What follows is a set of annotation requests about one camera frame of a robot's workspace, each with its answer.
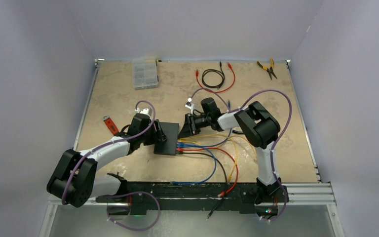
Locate yellow ethernet cable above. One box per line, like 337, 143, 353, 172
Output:
178, 133, 239, 182
178, 135, 259, 161

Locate blue ethernet cable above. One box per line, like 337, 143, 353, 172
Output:
170, 143, 218, 187
178, 99, 233, 149

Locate aluminium frame rail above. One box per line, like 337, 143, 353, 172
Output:
49, 59, 337, 207

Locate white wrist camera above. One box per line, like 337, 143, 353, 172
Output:
135, 107, 153, 116
185, 98, 195, 114

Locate clear plastic organizer box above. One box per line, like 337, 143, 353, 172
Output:
132, 58, 159, 90

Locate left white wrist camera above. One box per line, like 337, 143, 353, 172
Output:
135, 107, 153, 116

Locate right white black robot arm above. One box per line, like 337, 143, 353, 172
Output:
178, 97, 280, 201

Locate black ethernet cable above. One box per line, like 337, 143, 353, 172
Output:
178, 151, 229, 220
201, 61, 226, 89

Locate black network switch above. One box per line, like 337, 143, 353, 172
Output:
153, 122, 179, 156

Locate yellow handled pliers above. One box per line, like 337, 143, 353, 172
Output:
257, 57, 278, 80

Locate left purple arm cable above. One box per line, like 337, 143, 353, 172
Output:
61, 100, 161, 232

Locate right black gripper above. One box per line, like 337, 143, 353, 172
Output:
178, 113, 211, 139

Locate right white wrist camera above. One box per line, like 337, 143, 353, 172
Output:
185, 98, 195, 114

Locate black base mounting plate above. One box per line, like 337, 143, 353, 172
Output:
96, 182, 289, 217

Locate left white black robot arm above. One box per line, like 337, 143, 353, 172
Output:
46, 113, 167, 207

